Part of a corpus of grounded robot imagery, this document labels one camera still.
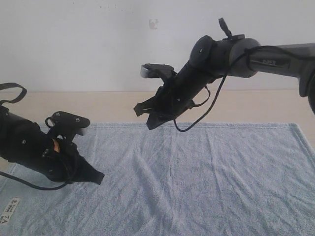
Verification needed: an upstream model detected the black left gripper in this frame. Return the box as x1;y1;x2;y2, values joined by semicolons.
42;138;104;185

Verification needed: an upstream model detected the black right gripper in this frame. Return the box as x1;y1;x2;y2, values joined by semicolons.
134;76;194;130

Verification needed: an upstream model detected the light blue terry towel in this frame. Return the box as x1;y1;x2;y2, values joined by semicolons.
0;123;315;236

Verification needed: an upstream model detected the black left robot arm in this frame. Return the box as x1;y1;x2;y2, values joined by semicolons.
0;83;104;191

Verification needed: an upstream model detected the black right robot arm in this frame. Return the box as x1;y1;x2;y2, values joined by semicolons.
134;18;315;130

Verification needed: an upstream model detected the white care label tag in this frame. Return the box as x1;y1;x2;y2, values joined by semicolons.
0;197;21;226

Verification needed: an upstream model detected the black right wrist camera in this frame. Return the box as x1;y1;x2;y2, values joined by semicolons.
140;63;177;83

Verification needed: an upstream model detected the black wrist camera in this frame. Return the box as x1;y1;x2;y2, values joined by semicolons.
140;63;177;83
45;111;91;143

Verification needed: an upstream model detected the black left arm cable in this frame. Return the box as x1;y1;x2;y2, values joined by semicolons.
0;171;72;191

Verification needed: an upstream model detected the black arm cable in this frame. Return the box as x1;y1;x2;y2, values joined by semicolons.
0;171;72;191
173;45;261;132

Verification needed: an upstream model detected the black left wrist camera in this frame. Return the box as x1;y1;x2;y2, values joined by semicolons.
45;111;91;143

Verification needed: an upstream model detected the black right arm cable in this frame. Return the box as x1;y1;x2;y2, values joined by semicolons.
173;45;261;132

